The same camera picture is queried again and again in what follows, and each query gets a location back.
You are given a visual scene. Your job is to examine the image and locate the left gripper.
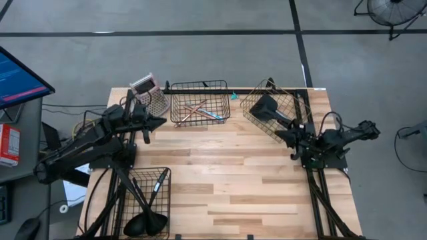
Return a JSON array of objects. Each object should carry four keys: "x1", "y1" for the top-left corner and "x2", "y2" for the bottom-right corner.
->
[{"x1": 101, "y1": 103, "x2": 167, "y2": 145}]

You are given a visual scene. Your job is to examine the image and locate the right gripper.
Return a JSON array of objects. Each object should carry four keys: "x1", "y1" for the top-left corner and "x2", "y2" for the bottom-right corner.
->
[{"x1": 274, "y1": 122, "x2": 316, "y2": 161}]

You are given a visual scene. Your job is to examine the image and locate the rose gold knife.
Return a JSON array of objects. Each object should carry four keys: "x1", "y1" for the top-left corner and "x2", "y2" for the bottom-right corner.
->
[
  {"x1": 173, "y1": 99, "x2": 208, "y2": 128},
  {"x1": 182, "y1": 105, "x2": 218, "y2": 119}
]

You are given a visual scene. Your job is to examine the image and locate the black slotted turner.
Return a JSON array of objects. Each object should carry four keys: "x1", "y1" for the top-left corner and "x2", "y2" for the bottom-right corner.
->
[{"x1": 256, "y1": 94, "x2": 294, "y2": 126}]

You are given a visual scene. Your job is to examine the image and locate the silver knife blue handle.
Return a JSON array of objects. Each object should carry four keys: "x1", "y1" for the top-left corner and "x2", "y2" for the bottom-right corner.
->
[{"x1": 191, "y1": 106, "x2": 224, "y2": 121}]

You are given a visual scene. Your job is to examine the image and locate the black nylon ladle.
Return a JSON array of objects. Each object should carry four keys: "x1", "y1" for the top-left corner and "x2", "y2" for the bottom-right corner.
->
[
  {"x1": 123, "y1": 168, "x2": 169, "y2": 237},
  {"x1": 113, "y1": 167, "x2": 169, "y2": 237}
]

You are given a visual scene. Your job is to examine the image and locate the pink box grater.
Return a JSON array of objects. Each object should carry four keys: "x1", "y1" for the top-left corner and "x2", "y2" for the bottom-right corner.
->
[{"x1": 129, "y1": 72, "x2": 171, "y2": 117}]

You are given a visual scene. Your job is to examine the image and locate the black desk leg bar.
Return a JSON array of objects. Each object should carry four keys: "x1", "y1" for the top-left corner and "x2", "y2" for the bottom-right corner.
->
[{"x1": 59, "y1": 168, "x2": 91, "y2": 187}]

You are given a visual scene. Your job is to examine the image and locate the white paper sheet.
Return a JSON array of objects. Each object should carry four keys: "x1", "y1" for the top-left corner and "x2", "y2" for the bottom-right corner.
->
[{"x1": 62, "y1": 163, "x2": 91, "y2": 207}]

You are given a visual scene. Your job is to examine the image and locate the grey chair base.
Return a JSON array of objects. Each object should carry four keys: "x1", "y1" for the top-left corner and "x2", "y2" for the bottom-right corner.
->
[{"x1": 396, "y1": 120, "x2": 427, "y2": 141}]

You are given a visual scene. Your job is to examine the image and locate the grey monitor stand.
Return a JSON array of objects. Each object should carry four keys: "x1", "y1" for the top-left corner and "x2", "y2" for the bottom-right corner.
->
[{"x1": 0, "y1": 103, "x2": 25, "y2": 124}]

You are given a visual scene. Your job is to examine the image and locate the computer monitor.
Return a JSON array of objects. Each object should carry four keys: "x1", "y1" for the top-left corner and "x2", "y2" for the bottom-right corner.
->
[{"x1": 0, "y1": 45, "x2": 56, "y2": 111}]

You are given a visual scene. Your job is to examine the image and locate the red cardboard box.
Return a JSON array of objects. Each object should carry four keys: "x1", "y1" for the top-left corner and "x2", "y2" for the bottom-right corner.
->
[{"x1": 0, "y1": 123, "x2": 21, "y2": 167}]

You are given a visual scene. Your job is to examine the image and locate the grey desk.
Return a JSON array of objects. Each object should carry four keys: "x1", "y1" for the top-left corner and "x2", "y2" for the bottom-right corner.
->
[{"x1": 0, "y1": 98, "x2": 53, "y2": 240}]

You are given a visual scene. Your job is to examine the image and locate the black computer mouse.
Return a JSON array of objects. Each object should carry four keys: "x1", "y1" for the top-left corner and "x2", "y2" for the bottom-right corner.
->
[{"x1": 13, "y1": 218, "x2": 41, "y2": 240}]

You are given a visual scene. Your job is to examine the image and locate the black keyboard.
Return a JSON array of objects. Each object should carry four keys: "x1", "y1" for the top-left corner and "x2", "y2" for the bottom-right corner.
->
[{"x1": 0, "y1": 185, "x2": 9, "y2": 225}]

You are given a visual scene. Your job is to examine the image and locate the black floor fan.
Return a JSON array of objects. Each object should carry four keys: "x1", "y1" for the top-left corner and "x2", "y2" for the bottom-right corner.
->
[{"x1": 354, "y1": 0, "x2": 427, "y2": 41}]

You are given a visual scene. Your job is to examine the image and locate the black wire basket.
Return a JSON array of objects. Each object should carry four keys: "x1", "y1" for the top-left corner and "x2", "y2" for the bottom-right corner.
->
[
  {"x1": 170, "y1": 79, "x2": 232, "y2": 128},
  {"x1": 109, "y1": 167, "x2": 171, "y2": 240}
]

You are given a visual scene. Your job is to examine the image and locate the gold wire basket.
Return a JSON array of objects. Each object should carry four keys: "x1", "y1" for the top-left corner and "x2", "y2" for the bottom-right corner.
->
[{"x1": 239, "y1": 78, "x2": 312, "y2": 143}]

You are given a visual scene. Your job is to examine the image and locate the yellow cable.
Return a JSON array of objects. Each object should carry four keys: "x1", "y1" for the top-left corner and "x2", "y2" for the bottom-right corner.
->
[{"x1": 71, "y1": 118, "x2": 97, "y2": 141}]

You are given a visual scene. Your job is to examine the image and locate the black floor cables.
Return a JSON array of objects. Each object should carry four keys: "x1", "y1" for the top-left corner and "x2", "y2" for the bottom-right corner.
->
[{"x1": 41, "y1": 103, "x2": 108, "y2": 117}]

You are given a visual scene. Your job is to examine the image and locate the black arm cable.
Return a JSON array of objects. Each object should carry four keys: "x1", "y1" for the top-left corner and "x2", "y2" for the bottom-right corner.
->
[{"x1": 83, "y1": 168, "x2": 111, "y2": 234}]

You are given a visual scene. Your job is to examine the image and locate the thin black floor cable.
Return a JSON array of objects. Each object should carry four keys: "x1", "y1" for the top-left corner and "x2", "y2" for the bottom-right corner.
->
[{"x1": 394, "y1": 126, "x2": 427, "y2": 173}]

